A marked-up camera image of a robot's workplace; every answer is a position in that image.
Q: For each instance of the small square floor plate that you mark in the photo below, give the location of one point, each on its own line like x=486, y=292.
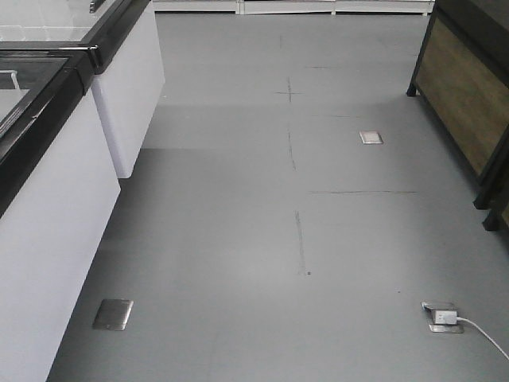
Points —
x=370, y=137

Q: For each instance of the far white chest freezer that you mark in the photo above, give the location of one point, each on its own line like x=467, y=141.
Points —
x=121, y=41

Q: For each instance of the white chest freezer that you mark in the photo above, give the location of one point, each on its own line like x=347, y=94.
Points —
x=58, y=190
x=121, y=41

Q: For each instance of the closed steel floor plate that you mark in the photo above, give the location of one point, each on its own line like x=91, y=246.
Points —
x=113, y=314

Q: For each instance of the near white chest freezer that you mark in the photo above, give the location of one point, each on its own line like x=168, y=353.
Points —
x=58, y=190

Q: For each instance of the white store shelving unit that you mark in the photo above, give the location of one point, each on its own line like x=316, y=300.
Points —
x=296, y=7

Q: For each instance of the open floor socket box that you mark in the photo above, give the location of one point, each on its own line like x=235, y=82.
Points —
x=428, y=308

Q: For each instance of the white power adapter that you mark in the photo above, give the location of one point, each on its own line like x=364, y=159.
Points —
x=444, y=317

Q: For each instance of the dark wooden display stand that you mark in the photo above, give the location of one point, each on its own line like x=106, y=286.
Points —
x=462, y=74

